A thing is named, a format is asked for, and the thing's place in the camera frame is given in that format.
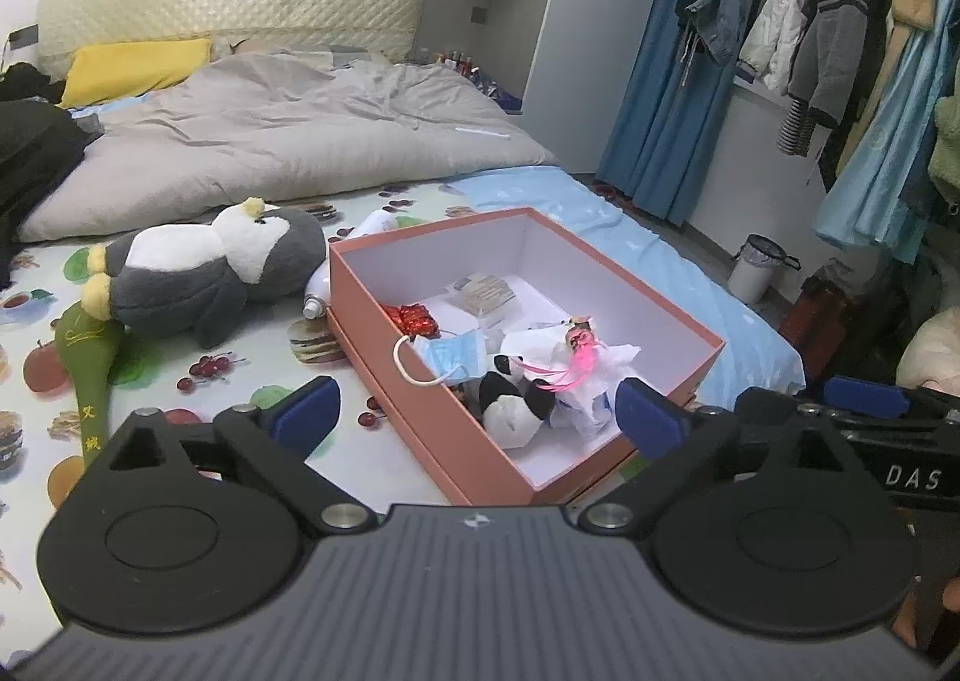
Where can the blue basket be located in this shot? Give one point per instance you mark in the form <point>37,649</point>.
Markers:
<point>502,97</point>

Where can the white stick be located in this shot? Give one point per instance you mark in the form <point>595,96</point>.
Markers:
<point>480,131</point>

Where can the white cabinet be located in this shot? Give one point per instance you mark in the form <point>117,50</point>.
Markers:
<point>570,28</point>

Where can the red gold packet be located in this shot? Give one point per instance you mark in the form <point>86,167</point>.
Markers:
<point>411,321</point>

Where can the grey duvet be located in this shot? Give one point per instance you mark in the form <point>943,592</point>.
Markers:
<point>300,126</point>

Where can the row of small bottles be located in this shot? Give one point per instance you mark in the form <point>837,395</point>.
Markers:
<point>454,60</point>

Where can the black clothes pile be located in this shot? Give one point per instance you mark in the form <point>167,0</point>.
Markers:
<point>30,156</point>

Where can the orange cardboard box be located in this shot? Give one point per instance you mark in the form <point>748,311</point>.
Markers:
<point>525,471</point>

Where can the yellow pillow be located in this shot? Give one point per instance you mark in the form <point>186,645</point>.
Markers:
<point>127,70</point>

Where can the cream cushion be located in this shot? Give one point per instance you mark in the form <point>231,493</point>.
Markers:
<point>934,351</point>

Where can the fruit printed mat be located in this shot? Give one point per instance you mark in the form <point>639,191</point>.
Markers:
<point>225,396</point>

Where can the red brown box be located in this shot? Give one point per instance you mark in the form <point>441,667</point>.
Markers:
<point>825,321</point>

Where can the pink tassel ornament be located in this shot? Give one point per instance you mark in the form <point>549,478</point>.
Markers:
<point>577,351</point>

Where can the green fluffy garment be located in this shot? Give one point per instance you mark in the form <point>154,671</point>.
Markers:
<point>946,141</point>

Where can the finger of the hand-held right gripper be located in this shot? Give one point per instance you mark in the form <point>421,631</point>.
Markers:
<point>780,403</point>
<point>874,396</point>

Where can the blue plastic snack packet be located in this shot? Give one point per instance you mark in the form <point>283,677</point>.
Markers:
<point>585,415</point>

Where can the beige card packet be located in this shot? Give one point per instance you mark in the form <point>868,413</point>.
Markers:
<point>484,292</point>

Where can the white paper tissue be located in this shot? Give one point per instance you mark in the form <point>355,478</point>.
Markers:
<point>607,358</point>

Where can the hanging white puffer jacket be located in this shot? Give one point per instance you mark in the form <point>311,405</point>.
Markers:
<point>780,21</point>

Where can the blue curtain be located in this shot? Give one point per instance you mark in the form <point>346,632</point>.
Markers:
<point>660,111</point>

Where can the small panda plush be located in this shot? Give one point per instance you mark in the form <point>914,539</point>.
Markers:
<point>510,411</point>

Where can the hanging light blue dress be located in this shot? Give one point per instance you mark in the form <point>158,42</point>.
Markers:
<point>877,163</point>

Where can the white spray bottle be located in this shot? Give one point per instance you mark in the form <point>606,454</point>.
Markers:
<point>352,253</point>

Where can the blue face mask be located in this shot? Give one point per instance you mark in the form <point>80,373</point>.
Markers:
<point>454,355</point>

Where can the white trash bin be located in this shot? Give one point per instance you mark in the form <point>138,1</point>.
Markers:
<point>757,268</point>

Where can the black wall charger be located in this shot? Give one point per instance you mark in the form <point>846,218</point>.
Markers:
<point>19,37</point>

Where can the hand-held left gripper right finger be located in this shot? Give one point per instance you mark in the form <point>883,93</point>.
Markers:
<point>649,418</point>

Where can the hanging grey striped sweater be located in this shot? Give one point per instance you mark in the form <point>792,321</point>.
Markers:
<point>840,28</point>

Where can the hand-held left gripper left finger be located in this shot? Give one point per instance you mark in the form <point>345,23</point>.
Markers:
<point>307,415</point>

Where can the grey white penguin plush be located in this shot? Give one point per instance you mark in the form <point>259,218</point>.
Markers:
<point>195,276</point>

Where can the green sash with yellow letters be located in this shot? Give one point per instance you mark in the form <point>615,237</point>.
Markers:
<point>90,366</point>

